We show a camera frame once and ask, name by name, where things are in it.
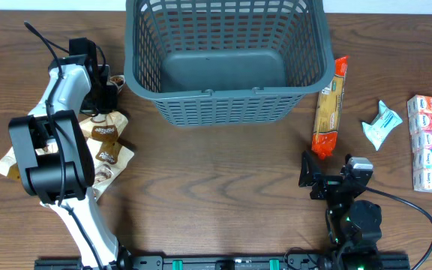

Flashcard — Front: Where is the orange spaghetti packet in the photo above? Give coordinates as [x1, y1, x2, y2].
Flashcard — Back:
[311, 55, 349, 160]

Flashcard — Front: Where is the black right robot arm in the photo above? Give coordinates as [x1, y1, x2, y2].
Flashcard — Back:
[298, 151, 383, 269]

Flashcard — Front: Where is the grey plastic lattice basket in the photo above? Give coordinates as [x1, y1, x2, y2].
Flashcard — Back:
[124, 0, 335, 126]

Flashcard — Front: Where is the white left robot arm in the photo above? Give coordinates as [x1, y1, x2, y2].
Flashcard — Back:
[8, 54, 129, 269]

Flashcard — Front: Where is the pantree snack bag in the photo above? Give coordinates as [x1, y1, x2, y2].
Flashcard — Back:
[0, 142, 59, 182]
[86, 138, 134, 200]
[79, 111, 128, 142]

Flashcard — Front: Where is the pale green wipes packet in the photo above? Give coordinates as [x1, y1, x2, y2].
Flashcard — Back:
[361, 100, 403, 151]

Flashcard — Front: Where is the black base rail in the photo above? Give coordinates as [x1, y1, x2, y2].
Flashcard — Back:
[33, 253, 411, 270]

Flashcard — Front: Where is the Kleenex tissue multipack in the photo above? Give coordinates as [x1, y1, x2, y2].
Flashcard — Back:
[407, 94, 432, 193]

